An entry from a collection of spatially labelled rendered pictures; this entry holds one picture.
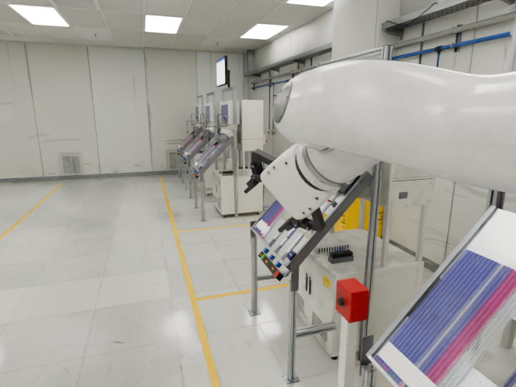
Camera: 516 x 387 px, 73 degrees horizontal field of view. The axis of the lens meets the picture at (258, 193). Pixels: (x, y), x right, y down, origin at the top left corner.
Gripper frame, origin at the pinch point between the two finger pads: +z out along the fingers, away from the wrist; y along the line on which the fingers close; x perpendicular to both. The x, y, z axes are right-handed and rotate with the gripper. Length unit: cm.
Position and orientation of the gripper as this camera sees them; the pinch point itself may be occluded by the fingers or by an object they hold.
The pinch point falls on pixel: (268, 205)
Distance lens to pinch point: 62.2
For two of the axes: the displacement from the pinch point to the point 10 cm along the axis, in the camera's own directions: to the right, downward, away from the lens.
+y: -6.6, -7.5, 0.1
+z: -4.4, 4.0, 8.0
